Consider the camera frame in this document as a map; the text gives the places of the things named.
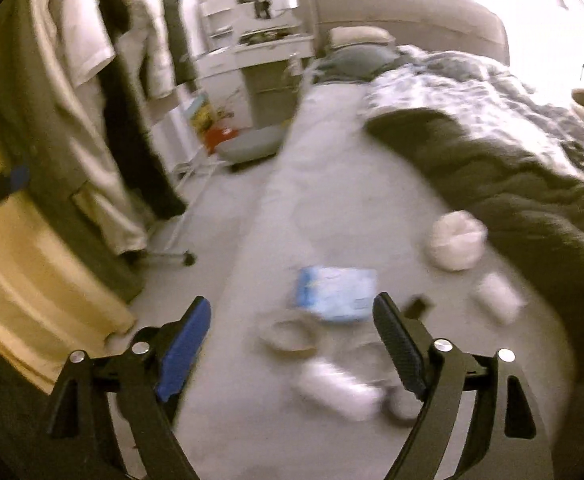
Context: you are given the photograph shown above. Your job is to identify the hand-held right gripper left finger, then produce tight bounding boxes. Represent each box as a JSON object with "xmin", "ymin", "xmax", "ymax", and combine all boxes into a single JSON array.
[{"xmin": 27, "ymin": 296, "xmax": 213, "ymax": 480}]

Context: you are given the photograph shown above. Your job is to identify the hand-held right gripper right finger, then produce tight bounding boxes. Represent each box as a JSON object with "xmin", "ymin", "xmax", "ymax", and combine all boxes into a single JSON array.
[{"xmin": 373, "ymin": 292, "xmax": 557, "ymax": 480}]

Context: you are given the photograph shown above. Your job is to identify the blue tissue packet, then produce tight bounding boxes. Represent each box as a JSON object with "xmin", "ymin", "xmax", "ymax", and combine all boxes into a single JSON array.
[{"xmin": 294, "ymin": 266, "xmax": 379, "ymax": 323}]

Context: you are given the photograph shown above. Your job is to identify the small black object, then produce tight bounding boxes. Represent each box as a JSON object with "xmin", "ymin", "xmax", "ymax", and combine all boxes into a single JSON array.
[{"xmin": 406, "ymin": 296, "xmax": 431, "ymax": 319}]

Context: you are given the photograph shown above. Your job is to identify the grey tape roll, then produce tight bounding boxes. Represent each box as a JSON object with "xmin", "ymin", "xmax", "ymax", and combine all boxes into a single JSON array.
[{"xmin": 258, "ymin": 316, "xmax": 319, "ymax": 357}]

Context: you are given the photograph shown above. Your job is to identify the olive coat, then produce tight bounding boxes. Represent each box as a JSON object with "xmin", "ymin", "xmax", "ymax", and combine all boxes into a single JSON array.
[{"xmin": 0, "ymin": 0, "xmax": 147, "ymax": 306}]

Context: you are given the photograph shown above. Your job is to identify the white wheeled clothes rack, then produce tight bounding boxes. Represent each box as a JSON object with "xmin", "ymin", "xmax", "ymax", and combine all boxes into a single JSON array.
[{"xmin": 134, "ymin": 152, "xmax": 227, "ymax": 267}]

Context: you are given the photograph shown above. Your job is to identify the yellow cloth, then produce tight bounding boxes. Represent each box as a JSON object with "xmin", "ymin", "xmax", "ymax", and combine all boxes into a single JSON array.
[{"xmin": 0, "ymin": 50, "xmax": 139, "ymax": 393}]

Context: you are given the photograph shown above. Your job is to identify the white crumpled paper wad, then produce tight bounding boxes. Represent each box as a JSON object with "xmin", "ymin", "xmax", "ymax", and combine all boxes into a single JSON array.
[{"xmin": 428, "ymin": 211, "xmax": 488, "ymax": 272}]

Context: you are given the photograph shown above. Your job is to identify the black coat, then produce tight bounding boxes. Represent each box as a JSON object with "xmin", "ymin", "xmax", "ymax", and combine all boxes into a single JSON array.
[{"xmin": 81, "ymin": 0, "xmax": 189, "ymax": 222}]

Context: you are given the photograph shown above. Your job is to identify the white shirt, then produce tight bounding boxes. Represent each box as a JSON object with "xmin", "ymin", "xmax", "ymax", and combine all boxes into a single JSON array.
[{"xmin": 39, "ymin": 0, "xmax": 119, "ymax": 88}]

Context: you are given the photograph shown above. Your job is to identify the dark green blanket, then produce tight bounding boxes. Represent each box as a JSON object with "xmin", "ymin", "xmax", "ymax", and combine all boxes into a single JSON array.
[{"xmin": 364, "ymin": 107, "xmax": 584, "ymax": 376}]

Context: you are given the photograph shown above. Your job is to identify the red container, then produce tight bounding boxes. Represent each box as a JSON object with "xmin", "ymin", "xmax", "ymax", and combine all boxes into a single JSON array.
[{"xmin": 206, "ymin": 126, "xmax": 240, "ymax": 155}]

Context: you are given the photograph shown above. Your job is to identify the grey floor cushion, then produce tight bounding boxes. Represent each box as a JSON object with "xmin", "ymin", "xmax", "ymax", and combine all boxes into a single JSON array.
[{"xmin": 221, "ymin": 126, "xmax": 285, "ymax": 167}]

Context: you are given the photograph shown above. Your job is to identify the white puffer jacket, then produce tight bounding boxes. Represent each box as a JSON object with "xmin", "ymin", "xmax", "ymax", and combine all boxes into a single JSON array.
[{"xmin": 116, "ymin": 0, "xmax": 179, "ymax": 102}]

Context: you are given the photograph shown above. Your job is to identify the grey patterned quilt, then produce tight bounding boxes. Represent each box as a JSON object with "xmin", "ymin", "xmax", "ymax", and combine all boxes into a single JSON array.
[{"xmin": 367, "ymin": 44, "xmax": 584, "ymax": 181}]

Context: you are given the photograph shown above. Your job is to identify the grey pillow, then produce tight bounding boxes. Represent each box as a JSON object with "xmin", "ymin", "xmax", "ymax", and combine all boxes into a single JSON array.
[{"xmin": 316, "ymin": 46, "xmax": 403, "ymax": 82}]

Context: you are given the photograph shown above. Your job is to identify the white dressing table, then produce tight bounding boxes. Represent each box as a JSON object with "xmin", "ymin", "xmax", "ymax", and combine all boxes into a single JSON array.
[{"xmin": 198, "ymin": 0, "xmax": 317, "ymax": 127}]

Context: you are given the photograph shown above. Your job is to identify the beige pillow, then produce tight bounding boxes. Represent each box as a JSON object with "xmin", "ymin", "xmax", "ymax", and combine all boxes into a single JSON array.
[{"xmin": 328, "ymin": 25, "xmax": 393, "ymax": 50}]

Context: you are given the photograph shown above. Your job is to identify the grey bed headboard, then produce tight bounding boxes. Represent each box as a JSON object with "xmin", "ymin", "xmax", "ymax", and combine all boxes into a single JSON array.
[{"xmin": 311, "ymin": 0, "xmax": 511, "ymax": 63}]

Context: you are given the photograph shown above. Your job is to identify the beige drawstring trousers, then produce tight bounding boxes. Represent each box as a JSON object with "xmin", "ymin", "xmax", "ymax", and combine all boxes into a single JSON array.
[{"xmin": 69, "ymin": 80, "xmax": 149, "ymax": 257}]

